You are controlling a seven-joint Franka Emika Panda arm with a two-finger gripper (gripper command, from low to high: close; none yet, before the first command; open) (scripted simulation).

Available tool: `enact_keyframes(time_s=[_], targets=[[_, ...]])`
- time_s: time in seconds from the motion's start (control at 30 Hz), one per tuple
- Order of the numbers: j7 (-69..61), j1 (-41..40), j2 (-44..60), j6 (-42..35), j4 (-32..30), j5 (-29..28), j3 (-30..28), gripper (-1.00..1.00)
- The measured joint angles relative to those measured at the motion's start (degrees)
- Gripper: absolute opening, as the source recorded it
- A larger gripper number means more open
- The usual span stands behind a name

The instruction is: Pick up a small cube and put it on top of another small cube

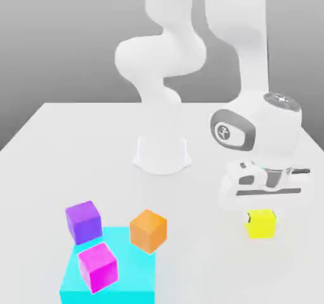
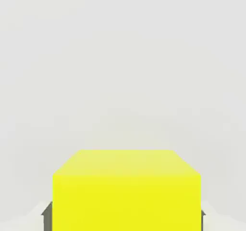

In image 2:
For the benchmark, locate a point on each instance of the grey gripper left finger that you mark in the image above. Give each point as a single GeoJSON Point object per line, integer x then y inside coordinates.
{"type": "Point", "coordinates": [48, 217]}

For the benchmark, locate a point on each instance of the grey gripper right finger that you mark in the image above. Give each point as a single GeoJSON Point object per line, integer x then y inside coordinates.
{"type": "Point", "coordinates": [203, 222]}

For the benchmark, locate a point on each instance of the small yellow cube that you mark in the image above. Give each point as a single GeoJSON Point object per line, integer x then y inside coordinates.
{"type": "Point", "coordinates": [126, 196]}

